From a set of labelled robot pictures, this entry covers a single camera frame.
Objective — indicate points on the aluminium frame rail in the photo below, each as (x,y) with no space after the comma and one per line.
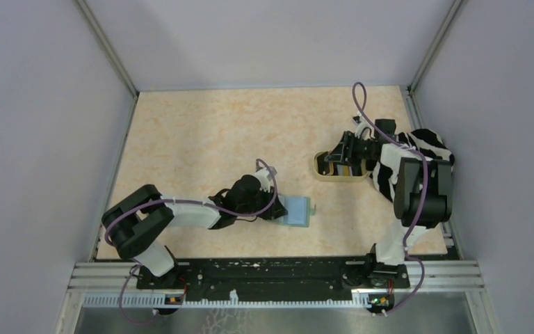
(438,276)

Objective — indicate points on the zebra striped cloth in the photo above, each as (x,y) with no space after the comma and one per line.
(385,170)

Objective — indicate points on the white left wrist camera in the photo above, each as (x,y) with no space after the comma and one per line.
(265,177)

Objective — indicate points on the green card holder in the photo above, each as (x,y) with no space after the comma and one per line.
(299,211)

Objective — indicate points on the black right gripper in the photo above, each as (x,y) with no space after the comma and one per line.
(343,151)

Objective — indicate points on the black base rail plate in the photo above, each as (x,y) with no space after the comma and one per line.
(277,279)

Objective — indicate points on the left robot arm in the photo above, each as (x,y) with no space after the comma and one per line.
(134,225)

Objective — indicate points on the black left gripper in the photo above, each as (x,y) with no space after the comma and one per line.
(277,210)

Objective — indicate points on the gold card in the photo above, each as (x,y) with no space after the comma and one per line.
(345,171)

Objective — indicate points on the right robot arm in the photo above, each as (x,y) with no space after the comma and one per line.
(414,170)

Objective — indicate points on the cream oval card tray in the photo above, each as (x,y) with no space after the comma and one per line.
(327,172)

